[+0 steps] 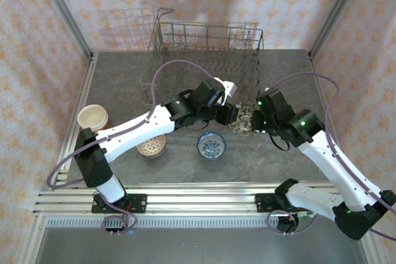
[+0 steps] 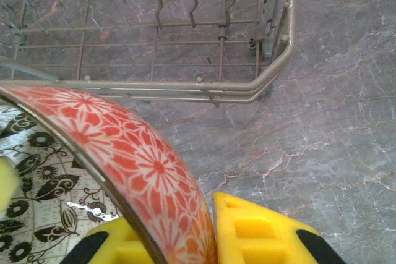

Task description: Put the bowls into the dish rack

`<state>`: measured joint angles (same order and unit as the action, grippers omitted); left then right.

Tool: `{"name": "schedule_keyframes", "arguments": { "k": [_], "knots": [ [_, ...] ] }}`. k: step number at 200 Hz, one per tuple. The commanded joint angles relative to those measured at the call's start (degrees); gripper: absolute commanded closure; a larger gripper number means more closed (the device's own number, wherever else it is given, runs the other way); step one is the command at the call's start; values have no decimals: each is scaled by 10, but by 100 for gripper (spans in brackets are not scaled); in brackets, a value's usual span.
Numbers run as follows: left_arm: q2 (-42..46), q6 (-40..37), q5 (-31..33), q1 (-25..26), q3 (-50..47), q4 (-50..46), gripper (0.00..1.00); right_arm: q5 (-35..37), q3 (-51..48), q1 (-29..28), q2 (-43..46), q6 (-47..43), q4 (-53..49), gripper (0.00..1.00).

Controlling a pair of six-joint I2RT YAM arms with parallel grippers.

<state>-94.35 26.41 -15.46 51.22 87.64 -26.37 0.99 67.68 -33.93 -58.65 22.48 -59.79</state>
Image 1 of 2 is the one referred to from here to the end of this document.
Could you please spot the brown speckled bowl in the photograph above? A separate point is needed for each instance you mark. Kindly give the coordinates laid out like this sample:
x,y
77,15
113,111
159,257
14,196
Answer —
x,y
244,121

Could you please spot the blue floral bowl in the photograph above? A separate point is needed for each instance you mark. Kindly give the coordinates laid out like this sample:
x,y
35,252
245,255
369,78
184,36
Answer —
x,y
212,146

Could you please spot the red lattice patterned bowl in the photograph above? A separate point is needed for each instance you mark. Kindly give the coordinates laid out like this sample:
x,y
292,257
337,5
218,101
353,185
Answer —
x,y
153,148

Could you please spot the cream bowl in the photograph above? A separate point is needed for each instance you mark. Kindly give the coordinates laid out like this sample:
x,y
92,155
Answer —
x,y
92,116

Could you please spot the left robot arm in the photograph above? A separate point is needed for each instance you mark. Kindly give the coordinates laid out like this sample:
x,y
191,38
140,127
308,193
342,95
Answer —
x,y
139,128

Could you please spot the dark electronics board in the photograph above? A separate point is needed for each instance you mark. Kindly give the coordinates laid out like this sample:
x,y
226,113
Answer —
x,y
289,225

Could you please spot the black connector box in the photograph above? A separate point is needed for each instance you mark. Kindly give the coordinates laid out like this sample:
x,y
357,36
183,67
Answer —
x,y
111,228

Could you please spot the aluminium table side rail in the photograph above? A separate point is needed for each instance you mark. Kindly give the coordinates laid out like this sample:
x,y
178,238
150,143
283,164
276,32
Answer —
x,y
84,91
315,72

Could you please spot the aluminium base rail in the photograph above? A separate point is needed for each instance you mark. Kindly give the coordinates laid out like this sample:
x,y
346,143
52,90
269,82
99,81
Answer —
x,y
201,199

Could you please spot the aluminium frame post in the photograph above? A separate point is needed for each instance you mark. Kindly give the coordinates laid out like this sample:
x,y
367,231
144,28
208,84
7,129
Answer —
x,y
62,10
337,10

